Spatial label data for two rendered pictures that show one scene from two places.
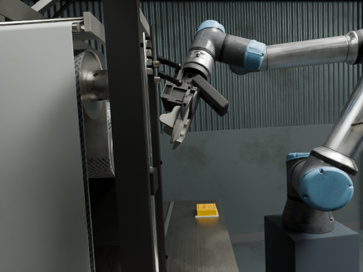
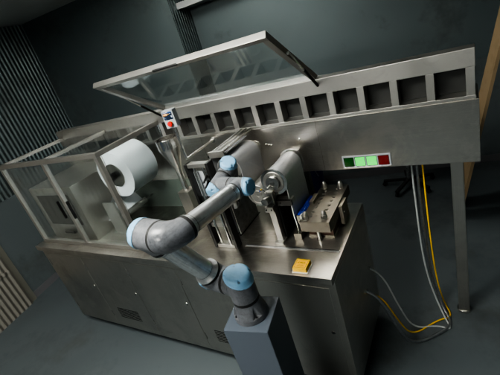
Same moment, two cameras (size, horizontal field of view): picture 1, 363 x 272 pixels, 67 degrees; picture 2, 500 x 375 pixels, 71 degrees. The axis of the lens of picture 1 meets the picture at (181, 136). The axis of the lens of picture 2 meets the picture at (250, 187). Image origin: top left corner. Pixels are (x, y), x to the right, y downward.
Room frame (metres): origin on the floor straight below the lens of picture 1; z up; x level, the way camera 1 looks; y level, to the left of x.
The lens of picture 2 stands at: (1.62, -1.30, 1.98)
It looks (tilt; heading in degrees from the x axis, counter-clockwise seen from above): 24 degrees down; 122
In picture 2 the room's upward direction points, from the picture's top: 18 degrees counter-clockwise
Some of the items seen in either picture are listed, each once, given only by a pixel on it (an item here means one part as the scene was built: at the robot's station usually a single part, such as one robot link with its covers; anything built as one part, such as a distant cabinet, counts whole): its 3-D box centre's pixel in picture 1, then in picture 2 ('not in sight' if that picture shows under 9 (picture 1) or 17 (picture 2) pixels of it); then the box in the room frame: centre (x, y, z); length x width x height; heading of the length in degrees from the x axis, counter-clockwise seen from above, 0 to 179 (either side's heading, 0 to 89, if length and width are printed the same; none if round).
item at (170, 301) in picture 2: not in sight; (195, 277); (-0.09, 0.26, 0.43); 2.52 x 0.64 x 0.86; 177
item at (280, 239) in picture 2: not in sight; (274, 218); (0.81, 0.13, 1.05); 0.06 x 0.05 x 0.31; 87
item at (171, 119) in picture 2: not in sight; (170, 118); (0.30, 0.22, 1.66); 0.07 x 0.07 x 0.10; 12
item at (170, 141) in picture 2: not in sight; (167, 142); (0.13, 0.31, 1.50); 0.14 x 0.14 x 0.06
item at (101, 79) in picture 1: (106, 85); not in sight; (0.59, 0.15, 1.34); 0.06 x 0.06 x 0.06; 87
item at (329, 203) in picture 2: not in sight; (326, 206); (1.03, 0.32, 1.00); 0.40 x 0.16 x 0.06; 87
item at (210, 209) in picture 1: (206, 209); (301, 265); (0.99, -0.08, 0.91); 0.07 x 0.07 x 0.02; 87
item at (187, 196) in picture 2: not in sight; (185, 187); (0.13, 0.31, 1.19); 0.14 x 0.14 x 0.57
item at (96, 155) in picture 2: not in sight; (94, 187); (-0.71, 0.29, 1.25); 1.19 x 0.57 x 0.70; 177
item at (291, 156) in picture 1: (307, 172); (239, 283); (0.85, -0.38, 1.07); 0.13 x 0.12 x 0.14; 169
